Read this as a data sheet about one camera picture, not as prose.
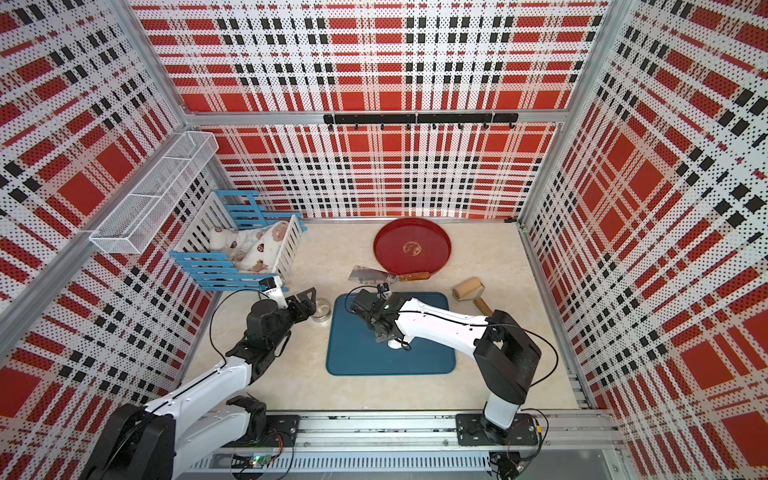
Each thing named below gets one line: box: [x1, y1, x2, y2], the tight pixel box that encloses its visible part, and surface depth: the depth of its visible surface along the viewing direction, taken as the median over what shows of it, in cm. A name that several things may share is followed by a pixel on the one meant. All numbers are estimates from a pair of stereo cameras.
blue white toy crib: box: [169, 190, 307, 291], surface depth 106 cm
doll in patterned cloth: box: [207, 220, 290, 273], surface depth 107 cm
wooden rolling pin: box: [452, 277, 493, 317], surface depth 100 cm
